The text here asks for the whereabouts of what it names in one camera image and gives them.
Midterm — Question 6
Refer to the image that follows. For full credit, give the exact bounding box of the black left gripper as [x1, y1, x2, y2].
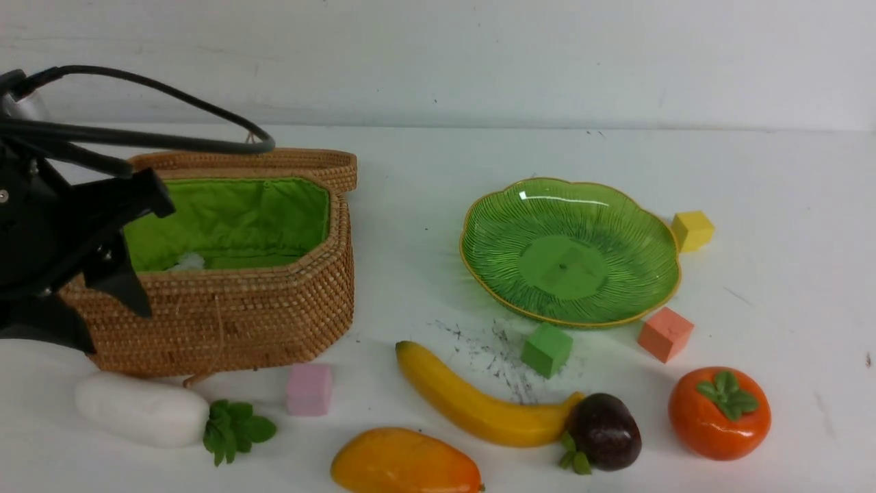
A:
[1, 142, 175, 355]

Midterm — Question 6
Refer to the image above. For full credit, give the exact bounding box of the white toy radish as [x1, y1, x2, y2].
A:
[74, 372, 278, 467]

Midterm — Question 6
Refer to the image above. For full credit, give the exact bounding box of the orange yellow toy mango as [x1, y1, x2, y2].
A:
[331, 427, 485, 492]

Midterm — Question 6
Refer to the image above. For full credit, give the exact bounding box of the yellow toy banana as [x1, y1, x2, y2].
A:
[395, 340, 584, 447]

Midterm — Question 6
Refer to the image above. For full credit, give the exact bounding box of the dark purple toy mangosteen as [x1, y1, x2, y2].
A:
[559, 393, 643, 475]

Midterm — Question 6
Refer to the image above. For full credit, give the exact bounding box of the orange toy persimmon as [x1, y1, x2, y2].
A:
[667, 367, 772, 462]

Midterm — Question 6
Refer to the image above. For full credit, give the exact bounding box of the woven rattan basket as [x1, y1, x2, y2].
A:
[62, 166, 357, 380]

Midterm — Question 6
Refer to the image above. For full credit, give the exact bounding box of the pink foam cube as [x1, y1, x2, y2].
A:
[285, 363, 333, 417]

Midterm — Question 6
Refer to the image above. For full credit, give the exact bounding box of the woven rattan basket lid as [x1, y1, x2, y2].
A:
[128, 147, 359, 193]

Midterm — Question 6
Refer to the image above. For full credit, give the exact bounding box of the green foam cube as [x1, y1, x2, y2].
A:
[520, 323, 574, 379]

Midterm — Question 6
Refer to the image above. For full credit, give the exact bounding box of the green glass leaf plate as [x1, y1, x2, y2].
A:
[458, 177, 682, 329]

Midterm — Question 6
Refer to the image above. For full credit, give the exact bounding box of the orange foam cube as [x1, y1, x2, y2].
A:
[637, 307, 695, 363]

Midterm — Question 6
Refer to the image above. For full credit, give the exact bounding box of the yellow foam cube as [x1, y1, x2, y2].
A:
[671, 210, 714, 253]

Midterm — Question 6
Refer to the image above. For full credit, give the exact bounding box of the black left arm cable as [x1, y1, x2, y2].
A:
[0, 65, 276, 180]

